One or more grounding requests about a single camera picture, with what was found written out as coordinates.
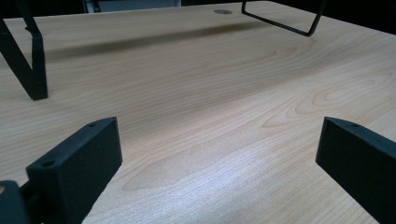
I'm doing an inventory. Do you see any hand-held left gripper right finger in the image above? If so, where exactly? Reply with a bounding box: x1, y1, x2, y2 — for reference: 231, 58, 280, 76
315, 116, 396, 224

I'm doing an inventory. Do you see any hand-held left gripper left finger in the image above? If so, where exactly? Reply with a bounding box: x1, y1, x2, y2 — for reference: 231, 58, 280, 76
25, 116, 123, 224

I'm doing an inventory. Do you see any black shelf with metal legs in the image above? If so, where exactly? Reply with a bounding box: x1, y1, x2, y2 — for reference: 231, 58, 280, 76
0, 0, 327, 102

